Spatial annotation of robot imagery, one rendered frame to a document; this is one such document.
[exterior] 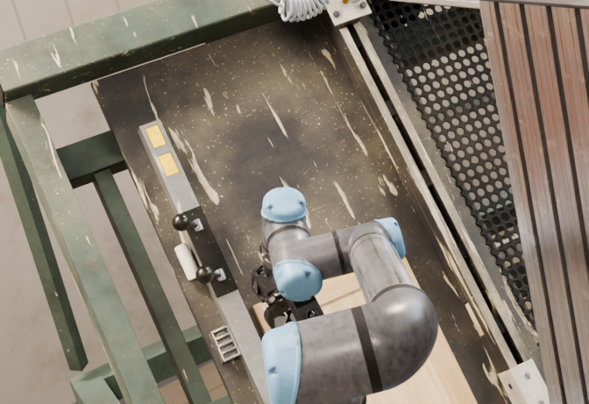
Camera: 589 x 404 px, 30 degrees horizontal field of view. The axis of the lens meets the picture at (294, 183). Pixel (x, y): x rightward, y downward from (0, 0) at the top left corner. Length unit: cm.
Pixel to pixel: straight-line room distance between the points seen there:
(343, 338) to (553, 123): 38
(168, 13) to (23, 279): 224
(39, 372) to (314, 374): 335
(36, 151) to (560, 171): 134
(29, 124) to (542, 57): 138
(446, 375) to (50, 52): 112
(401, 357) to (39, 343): 334
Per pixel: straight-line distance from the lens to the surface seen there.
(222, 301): 237
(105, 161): 250
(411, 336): 143
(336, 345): 142
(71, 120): 448
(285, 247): 181
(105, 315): 232
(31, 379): 471
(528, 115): 138
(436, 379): 248
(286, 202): 185
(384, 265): 163
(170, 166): 243
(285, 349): 142
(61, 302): 327
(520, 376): 250
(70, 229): 236
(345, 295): 245
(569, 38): 128
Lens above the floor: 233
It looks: 20 degrees down
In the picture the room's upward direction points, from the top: 14 degrees counter-clockwise
